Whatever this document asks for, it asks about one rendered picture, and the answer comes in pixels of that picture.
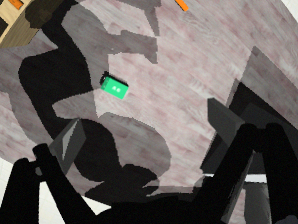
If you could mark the wooden drawer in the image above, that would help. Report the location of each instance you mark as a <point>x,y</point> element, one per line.
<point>26,23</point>

